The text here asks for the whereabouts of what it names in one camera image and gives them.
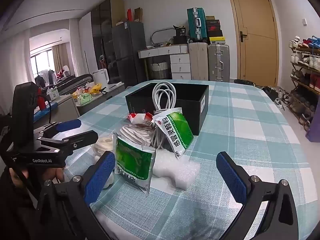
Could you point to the person's left hand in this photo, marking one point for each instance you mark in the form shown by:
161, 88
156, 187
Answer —
51, 173

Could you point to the wide white curtain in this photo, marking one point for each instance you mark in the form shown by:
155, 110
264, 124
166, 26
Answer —
15, 62

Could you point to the green snack bag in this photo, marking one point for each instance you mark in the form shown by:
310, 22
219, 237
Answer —
86, 99

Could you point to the green medicine packet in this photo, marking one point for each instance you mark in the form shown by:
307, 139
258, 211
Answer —
175, 127
135, 160

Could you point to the tan wooden door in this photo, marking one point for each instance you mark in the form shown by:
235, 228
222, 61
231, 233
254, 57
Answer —
257, 55

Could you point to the dark glass wardrobe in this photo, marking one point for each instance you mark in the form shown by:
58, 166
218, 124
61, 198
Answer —
101, 37

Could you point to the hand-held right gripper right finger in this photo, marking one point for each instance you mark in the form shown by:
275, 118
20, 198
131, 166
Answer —
232, 180

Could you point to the red bottle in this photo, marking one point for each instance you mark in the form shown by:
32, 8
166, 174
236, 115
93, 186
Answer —
129, 15

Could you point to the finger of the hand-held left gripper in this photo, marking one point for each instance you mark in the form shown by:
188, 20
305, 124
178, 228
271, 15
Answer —
80, 140
70, 125

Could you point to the yellow black shoe box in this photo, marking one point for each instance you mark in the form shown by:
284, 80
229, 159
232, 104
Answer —
217, 40

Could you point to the brown shoe box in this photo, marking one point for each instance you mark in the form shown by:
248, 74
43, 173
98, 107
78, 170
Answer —
212, 17

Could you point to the teal suitcase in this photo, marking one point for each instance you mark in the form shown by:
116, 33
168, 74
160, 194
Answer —
195, 25

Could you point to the black cardboard box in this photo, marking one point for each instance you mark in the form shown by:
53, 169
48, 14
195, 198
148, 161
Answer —
192, 110

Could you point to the small grey cabinet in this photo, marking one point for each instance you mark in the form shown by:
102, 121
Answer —
65, 110

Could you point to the hanging clothes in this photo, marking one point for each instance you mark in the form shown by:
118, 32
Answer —
50, 76

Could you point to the narrow white curtain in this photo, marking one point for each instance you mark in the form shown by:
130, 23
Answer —
74, 47

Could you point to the grey refrigerator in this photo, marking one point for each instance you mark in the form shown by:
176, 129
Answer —
128, 52

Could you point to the white desk with drawers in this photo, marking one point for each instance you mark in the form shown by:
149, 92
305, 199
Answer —
180, 62

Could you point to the white foam block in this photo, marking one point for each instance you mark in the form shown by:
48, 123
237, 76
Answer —
180, 172

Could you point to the chrome tube frame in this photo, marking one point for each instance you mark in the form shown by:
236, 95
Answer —
162, 30

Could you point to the silver suitcase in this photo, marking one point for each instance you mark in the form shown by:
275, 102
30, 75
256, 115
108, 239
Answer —
218, 62

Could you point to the yellow snack bag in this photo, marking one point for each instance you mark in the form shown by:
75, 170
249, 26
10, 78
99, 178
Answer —
94, 88

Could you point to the purple bag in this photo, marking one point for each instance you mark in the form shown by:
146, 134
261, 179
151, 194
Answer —
314, 130

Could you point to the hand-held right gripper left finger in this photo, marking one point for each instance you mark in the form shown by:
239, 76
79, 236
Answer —
100, 177

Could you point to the wooden shoe rack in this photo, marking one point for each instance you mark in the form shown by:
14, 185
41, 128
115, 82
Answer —
300, 83

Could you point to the beige suitcase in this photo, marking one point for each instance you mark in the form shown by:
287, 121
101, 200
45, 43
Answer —
198, 62

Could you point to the teal checked tablecloth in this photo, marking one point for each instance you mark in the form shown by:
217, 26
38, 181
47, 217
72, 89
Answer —
250, 130

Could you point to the long grey cabinet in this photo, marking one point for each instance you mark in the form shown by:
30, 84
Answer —
100, 100

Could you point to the black trash bin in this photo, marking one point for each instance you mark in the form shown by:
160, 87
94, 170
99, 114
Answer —
243, 82

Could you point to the red white tissue pack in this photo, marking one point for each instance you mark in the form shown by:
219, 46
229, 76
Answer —
136, 117

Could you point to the row of sneakers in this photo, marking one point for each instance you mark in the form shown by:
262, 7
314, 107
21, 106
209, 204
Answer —
303, 60

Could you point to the white electric kettle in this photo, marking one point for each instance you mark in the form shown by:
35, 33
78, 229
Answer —
100, 77

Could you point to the woven basket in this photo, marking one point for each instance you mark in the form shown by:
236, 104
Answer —
159, 70

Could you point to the black bag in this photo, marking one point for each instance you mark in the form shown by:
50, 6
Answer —
180, 36

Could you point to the black sofa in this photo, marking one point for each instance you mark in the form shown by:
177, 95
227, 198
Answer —
72, 81

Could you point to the pile of dark shoes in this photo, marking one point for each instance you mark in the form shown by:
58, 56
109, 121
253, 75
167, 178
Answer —
277, 96

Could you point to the black red shoe box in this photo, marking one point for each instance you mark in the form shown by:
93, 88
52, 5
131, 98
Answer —
213, 25

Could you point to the small brown cardboard box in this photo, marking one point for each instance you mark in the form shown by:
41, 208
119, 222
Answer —
138, 15

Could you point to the tall tan cardboard box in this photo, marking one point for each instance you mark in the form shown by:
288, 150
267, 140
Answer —
117, 10

